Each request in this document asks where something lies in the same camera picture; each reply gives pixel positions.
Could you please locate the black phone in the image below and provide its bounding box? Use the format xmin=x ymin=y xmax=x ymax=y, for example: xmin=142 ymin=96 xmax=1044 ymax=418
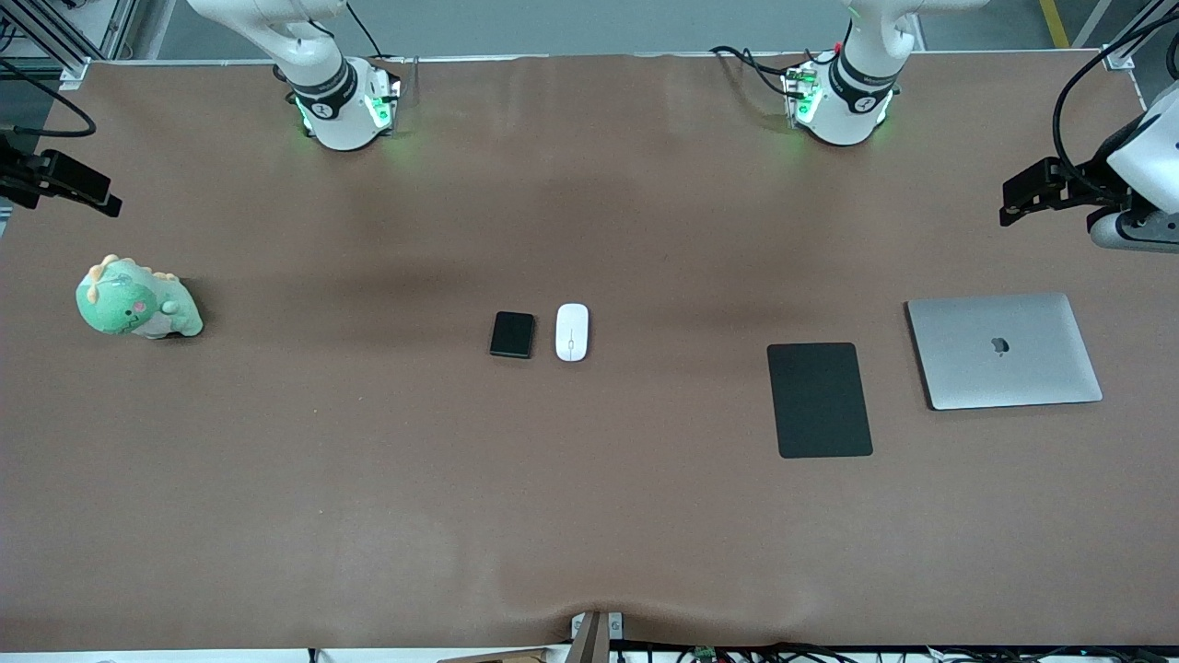
xmin=489 ymin=311 xmax=537 ymax=360

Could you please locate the white computer mouse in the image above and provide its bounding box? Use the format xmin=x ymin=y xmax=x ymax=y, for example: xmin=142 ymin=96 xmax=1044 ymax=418
xmin=555 ymin=303 xmax=590 ymax=363

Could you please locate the black mouse pad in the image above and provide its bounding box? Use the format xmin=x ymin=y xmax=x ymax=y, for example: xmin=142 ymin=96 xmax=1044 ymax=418
xmin=766 ymin=342 xmax=875 ymax=459

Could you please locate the green dinosaur plush toy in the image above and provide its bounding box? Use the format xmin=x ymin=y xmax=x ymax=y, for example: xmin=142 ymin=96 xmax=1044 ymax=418
xmin=76 ymin=254 xmax=204 ymax=340

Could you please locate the silver laptop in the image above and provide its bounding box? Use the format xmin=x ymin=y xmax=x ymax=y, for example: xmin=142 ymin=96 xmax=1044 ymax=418
xmin=905 ymin=293 xmax=1104 ymax=412

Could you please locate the brown table cover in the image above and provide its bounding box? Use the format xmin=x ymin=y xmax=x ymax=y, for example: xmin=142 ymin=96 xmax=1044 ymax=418
xmin=0 ymin=51 xmax=1179 ymax=652

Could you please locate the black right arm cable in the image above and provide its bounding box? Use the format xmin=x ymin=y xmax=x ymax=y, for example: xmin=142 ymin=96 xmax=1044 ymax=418
xmin=0 ymin=57 xmax=99 ymax=139

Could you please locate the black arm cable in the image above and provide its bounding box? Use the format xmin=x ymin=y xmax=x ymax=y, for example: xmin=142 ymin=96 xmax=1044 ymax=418
xmin=1053 ymin=17 xmax=1179 ymax=190
xmin=0 ymin=57 xmax=99 ymax=139

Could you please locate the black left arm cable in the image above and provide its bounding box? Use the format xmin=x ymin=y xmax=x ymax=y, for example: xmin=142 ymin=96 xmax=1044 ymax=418
xmin=1053 ymin=17 xmax=1179 ymax=190

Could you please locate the aluminium frame post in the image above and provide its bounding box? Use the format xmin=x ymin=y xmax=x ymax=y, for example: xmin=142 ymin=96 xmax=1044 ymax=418
xmin=1103 ymin=0 xmax=1179 ymax=72
xmin=0 ymin=0 xmax=139 ymax=90

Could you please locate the black base cable bundle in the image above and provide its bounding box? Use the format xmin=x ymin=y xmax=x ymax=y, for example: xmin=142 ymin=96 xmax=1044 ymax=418
xmin=709 ymin=41 xmax=844 ymax=98

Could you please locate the thin black base cable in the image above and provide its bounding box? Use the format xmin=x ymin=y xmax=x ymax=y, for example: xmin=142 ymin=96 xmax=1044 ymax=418
xmin=345 ymin=0 xmax=406 ymax=88

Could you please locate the metal table edge bracket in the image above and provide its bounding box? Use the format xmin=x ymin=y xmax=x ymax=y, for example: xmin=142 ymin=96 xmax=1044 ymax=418
xmin=569 ymin=611 xmax=625 ymax=663

